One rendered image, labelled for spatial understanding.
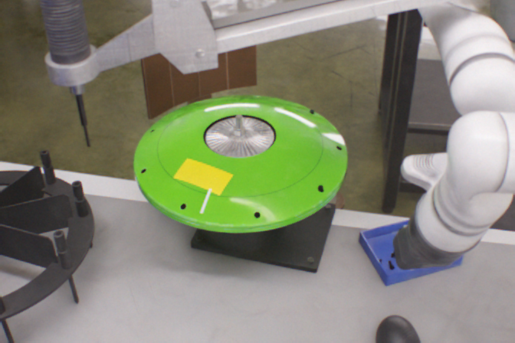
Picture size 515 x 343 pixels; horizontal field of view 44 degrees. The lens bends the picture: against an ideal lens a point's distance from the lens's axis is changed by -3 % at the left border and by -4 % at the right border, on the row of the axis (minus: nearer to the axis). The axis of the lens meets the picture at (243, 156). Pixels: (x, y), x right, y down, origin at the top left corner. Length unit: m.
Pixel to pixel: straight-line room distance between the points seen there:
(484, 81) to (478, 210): 0.12
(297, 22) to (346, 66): 2.74
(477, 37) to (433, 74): 2.14
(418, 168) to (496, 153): 0.19
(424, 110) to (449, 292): 1.61
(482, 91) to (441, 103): 1.98
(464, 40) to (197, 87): 1.19
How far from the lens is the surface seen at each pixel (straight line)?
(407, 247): 0.79
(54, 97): 3.26
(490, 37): 0.65
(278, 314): 0.93
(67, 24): 0.60
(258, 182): 0.87
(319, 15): 0.61
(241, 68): 1.77
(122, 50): 0.62
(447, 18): 0.69
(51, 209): 0.99
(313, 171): 0.90
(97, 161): 2.76
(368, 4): 0.61
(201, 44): 0.59
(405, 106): 2.17
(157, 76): 1.66
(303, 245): 1.01
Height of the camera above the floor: 1.64
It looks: 37 degrees down
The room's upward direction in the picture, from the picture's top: 2 degrees counter-clockwise
